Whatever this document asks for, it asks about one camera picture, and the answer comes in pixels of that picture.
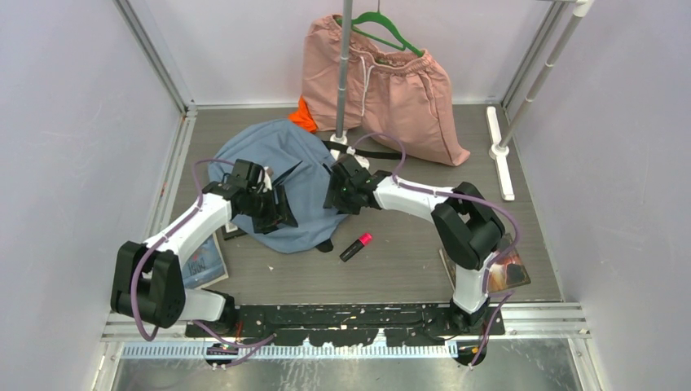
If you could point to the Nineteen Eighty-Four blue book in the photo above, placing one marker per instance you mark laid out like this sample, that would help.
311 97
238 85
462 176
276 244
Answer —
205 266

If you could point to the Three Days To See book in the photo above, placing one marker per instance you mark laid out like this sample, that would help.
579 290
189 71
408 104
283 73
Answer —
504 275

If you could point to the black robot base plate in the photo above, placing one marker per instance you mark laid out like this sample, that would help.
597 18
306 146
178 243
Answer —
398 325

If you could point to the pink black highlighter marker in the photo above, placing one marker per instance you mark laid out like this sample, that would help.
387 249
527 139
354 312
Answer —
356 247

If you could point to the left rack pole with foot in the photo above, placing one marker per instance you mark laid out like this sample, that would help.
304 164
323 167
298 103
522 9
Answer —
339 137

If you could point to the orange cloth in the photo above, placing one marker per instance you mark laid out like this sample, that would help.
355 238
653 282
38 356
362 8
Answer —
302 117

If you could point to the blue student backpack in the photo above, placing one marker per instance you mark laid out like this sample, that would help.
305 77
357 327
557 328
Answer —
302 160

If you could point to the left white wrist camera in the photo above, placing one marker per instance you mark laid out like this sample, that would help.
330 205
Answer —
266 179

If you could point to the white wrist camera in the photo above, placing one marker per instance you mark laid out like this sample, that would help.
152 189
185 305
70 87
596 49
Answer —
362 160
266 179

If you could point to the green clothes hanger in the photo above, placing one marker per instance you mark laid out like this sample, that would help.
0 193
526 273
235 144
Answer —
376 17

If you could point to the right rack pole with foot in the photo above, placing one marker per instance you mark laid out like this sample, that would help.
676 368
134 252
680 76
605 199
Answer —
554 32

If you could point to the pink shorts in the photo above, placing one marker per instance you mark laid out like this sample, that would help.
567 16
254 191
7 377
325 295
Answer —
406 99

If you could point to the rack pole with foot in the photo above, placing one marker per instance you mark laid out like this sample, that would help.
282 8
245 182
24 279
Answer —
554 32
339 137

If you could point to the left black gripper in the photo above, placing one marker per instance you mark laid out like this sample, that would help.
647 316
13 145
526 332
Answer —
279 213

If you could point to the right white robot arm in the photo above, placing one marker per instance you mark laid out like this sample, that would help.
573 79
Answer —
468 225

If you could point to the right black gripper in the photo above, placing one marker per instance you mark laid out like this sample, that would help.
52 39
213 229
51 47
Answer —
334 199

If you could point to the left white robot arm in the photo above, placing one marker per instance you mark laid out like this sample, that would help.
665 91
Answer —
148 279

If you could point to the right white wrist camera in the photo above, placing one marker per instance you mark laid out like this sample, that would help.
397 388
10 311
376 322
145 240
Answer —
362 160

